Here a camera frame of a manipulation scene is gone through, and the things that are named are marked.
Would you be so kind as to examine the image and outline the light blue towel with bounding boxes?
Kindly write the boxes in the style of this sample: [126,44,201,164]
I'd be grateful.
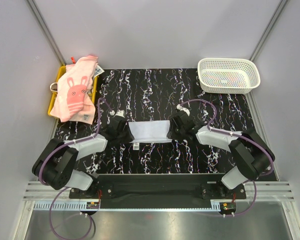
[128,120,172,144]

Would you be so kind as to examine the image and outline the pink bunny towel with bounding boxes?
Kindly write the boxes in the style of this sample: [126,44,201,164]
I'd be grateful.
[50,55,98,125]

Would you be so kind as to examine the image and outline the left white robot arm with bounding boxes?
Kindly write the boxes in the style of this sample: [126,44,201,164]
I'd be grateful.
[31,115,134,198]

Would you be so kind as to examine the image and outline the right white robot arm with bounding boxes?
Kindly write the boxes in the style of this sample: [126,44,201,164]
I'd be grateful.
[167,111,275,199]

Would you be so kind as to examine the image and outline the black marble pattern mat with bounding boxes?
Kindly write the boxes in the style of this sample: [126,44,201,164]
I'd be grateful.
[54,68,254,174]

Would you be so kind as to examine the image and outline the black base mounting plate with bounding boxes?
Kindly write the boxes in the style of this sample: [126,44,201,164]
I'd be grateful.
[69,173,247,210]

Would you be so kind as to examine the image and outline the white perforated basket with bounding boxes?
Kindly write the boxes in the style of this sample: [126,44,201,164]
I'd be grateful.
[197,58,261,95]

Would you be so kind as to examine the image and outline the left small circuit board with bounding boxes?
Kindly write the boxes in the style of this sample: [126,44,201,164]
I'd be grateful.
[86,201,100,209]

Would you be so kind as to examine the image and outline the small circuit board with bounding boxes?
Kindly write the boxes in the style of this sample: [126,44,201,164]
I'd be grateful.
[221,202,237,211]
[86,201,100,209]

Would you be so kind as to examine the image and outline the beige cloth loop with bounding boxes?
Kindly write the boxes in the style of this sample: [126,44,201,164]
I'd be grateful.
[49,82,58,93]

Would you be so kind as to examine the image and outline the yellow plastic bin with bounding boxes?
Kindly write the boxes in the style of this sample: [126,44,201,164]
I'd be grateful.
[47,65,101,118]

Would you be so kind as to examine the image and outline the right small circuit board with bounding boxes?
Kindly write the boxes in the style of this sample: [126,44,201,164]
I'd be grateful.
[221,202,237,211]

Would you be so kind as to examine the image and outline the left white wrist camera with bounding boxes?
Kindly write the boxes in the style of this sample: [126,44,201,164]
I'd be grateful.
[109,110,126,120]

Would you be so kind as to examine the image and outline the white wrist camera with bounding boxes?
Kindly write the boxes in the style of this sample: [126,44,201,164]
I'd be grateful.
[109,110,126,120]
[176,104,190,116]

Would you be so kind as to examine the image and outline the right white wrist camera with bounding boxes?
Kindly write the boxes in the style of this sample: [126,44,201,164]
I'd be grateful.
[176,104,190,116]

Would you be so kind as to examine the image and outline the slotted white cable duct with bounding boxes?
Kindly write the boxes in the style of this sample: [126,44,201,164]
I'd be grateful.
[34,201,87,211]

